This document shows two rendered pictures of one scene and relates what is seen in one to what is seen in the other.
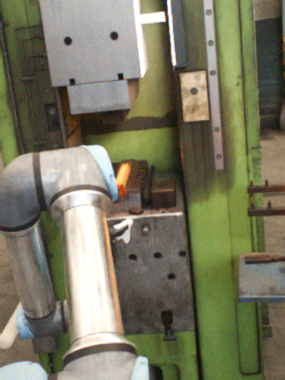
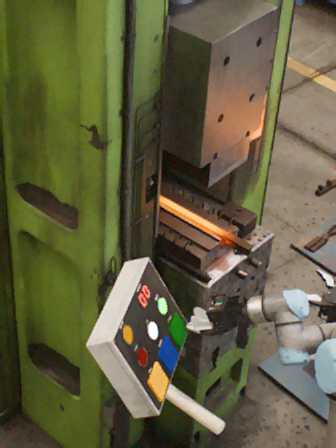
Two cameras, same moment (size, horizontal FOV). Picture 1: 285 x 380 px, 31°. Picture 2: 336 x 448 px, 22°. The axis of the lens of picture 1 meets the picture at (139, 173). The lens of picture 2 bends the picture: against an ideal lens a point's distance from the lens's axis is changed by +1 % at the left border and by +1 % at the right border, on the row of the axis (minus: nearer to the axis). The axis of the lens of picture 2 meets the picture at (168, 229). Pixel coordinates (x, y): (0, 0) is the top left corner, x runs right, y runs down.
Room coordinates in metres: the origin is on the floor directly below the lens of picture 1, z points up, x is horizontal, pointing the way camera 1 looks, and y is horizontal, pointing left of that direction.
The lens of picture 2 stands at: (0.71, 2.04, 2.85)
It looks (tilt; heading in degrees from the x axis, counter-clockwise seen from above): 40 degrees down; 302
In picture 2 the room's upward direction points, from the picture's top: 4 degrees clockwise
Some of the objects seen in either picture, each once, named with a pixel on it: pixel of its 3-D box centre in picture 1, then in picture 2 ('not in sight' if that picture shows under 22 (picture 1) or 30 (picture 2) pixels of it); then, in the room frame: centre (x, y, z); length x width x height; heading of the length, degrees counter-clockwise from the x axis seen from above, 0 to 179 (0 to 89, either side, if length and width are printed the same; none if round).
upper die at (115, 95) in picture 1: (106, 90); (177, 134); (1.93, 0.09, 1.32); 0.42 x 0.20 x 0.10; 174
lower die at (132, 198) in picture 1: (118, 183); (171, 221); (1.93, 0.09, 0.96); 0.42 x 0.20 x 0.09; 174
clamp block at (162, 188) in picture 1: (164, 193); (236, 219); (1.77, -0.08, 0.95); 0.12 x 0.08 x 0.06; 174
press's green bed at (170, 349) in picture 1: (152, 345); (168, 354); (1.94, 0.03, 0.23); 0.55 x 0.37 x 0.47; 174
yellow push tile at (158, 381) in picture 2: not in sight; (157, 381); (1.54, 0.72, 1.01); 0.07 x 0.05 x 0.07; 109
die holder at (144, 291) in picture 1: (140, 244); (174, 269); (1.94, 0.03, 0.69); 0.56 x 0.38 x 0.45; 174
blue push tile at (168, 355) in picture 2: not in sight; (166, 355); (1.58, 0.63, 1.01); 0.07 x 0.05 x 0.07; 109
